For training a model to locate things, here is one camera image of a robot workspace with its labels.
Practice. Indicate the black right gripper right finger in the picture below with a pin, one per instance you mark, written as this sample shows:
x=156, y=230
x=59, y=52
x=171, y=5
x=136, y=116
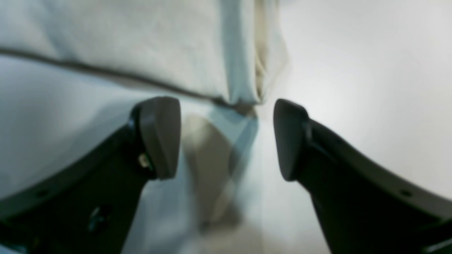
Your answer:
x=362, y=208

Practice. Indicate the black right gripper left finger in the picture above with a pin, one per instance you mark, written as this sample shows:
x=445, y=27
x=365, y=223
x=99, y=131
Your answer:
x=89, y=206

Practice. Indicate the beige grey t-shirt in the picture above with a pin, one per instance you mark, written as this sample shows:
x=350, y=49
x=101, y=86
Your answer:
x=228, y=50

